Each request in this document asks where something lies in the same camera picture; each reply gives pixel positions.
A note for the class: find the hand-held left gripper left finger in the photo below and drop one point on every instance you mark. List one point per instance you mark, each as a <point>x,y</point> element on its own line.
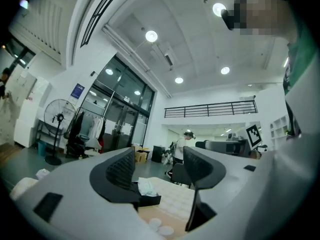
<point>100,184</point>

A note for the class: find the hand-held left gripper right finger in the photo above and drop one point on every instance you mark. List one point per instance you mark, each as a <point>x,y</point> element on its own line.
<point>215,174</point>

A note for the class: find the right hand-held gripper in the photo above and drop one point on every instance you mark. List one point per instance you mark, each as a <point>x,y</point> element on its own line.
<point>253,137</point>

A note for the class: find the person's right forearm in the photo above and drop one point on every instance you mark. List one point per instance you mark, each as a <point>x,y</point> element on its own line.
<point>255,154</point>

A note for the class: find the black chair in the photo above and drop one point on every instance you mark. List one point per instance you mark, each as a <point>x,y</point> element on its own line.
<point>180,174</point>

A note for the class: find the black mezzanine railing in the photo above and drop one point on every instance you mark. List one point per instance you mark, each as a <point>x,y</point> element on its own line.
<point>212,104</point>

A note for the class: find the grey white armchair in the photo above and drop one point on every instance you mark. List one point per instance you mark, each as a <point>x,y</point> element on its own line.
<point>93,142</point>

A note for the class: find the beige checked tablecloth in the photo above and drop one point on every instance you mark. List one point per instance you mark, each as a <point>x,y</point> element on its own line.
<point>172,199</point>

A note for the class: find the brown cardboard box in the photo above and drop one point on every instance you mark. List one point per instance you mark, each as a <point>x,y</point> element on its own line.
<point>141,156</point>

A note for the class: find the black tissue box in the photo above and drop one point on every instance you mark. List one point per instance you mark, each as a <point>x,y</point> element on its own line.
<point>150,201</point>

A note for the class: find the black clothes rack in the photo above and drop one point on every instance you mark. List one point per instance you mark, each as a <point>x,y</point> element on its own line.
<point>77,129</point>

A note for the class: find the black case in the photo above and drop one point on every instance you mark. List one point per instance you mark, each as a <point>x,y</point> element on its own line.
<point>158,154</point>

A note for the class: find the blue waste bin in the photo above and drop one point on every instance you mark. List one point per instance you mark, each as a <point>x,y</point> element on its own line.
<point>42,148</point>

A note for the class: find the black metal rack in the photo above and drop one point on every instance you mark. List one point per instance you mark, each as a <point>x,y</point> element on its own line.
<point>47,133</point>

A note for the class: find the round ceiling light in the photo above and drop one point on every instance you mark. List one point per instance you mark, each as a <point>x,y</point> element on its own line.
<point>178,80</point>
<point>219,9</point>
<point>225,70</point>
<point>151,36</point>

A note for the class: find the stack of white boxes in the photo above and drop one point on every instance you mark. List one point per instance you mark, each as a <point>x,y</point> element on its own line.
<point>25,124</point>

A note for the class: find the wooden floor platform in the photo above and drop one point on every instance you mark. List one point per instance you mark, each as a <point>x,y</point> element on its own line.
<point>10,150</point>

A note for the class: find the ceiling air conditioner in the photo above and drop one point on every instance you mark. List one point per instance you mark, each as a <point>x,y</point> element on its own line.
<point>169,59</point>

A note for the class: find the black framed glass entrance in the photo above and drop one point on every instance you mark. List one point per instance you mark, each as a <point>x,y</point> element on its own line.
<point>125,84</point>

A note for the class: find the person's green purple jersey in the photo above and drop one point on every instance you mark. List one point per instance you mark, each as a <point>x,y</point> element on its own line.
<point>300,64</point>

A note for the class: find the white locker cabinet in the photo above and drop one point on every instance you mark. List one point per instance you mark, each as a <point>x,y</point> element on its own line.
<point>22,86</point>

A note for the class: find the white ceiling pipes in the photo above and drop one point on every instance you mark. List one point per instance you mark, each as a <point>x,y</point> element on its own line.
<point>130,52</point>

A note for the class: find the person's head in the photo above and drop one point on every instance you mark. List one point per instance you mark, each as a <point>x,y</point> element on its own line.
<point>265,14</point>

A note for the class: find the long ceiling tube light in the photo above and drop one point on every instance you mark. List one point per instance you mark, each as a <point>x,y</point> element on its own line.
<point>23,4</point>

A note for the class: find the white cubby wall shelf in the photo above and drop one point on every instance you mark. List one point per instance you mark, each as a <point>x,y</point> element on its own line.
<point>278,131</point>

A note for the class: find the black pedestal fan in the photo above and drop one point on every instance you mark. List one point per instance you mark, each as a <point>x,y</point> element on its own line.
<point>59,117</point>

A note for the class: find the blue wall poster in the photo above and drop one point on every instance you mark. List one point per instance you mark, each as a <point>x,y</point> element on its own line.
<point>78,91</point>

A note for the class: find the small black wall camera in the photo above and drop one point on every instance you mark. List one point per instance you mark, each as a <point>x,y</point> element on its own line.
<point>93,73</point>

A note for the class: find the black head-worn camera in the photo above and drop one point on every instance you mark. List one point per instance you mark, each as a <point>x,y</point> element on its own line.
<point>227,19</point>

